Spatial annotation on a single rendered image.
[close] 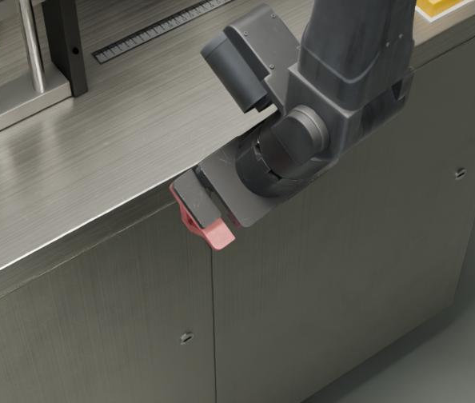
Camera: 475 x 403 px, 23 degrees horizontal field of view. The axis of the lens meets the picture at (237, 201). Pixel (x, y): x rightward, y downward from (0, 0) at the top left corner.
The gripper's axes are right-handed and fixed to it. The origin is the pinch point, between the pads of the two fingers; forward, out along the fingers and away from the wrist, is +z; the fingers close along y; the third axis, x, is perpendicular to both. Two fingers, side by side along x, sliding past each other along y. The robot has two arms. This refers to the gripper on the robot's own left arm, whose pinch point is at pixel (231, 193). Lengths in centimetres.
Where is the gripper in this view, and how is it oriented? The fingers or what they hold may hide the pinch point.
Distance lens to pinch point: 104.1
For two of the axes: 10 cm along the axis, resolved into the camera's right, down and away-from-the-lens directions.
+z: -3.3, 2.5, 9.1
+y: -7.4, 5.3, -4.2
